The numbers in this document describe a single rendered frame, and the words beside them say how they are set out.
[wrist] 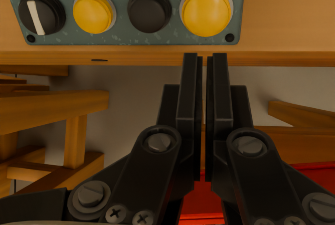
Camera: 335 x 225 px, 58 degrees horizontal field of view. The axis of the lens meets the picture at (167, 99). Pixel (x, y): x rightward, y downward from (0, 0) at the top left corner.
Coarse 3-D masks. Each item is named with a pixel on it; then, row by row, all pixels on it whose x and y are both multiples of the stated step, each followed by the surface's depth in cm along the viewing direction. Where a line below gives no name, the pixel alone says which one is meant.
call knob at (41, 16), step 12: (24, 0) 18; (36, 0) 18; (48, 0) 19; (24, 12) 19; (36, 12) 18; (48, 12) 19; (60, 12) 19; (24, 24) 19; (36, 24) 19; (48, 24) 19; (60, 24) 20
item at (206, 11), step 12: (192, 0) 17; (204, 0) 17; (216, 0) 17; (228, 0) 18; (192, 12) 18; (204, 12) 17; (216, 12) 17; (228, 12) 17; (192, 24) 18; (204, 24) 18; (216, 24) 18; (204, 36) 19
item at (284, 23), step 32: (0, 0) 23; (256, 0) 21; (288, 0) 20; (320, 0) 20; (0, 32) 23; (256, 32) 21; (288, 32) 21; (320, 32) 20; (0, 64) 39; (32, 64) 38; (64, 64) 37; (96, 64) 36; (128, 64) 35; (160, 64) 34; (256, 64) 32; (288, 64) 31; (320, 64) 31
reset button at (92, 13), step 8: (80, 0) 18; (88, 0) 18; (96, 0) 18; (104, 0) 18; (80, 8) 18; (88, 8) 18; (96, 8) 18; (104, 8) 18; (80, 16) 18; (88, 16) 18; (96, 16) 18; (104, 16) 18; (112, 16) 19; (80, 24) 19; (88, 24) 19; (96, 24) 19; (104, 24) 19; (96, 32) 19
